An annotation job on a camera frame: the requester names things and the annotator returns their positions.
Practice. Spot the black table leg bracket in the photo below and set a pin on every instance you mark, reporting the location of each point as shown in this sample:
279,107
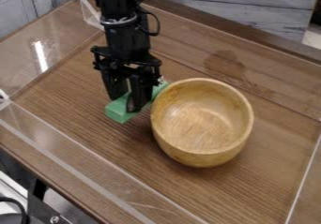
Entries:
38,211

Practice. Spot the clear acrylic tray wall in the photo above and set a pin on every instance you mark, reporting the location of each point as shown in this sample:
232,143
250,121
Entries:
101,188

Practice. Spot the clear acrylic corner bracket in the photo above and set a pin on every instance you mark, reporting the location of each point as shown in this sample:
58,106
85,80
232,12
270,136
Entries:
90,15

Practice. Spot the brown wooden bowl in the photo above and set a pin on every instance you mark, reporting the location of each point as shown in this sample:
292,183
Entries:
200,122

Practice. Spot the green rectangular block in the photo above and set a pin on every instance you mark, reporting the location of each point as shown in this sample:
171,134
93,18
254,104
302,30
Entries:
116,111

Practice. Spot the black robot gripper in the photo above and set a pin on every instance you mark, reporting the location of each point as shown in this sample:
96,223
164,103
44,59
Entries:
125,59

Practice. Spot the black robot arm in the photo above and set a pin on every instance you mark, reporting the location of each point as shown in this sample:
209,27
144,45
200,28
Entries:
121,8

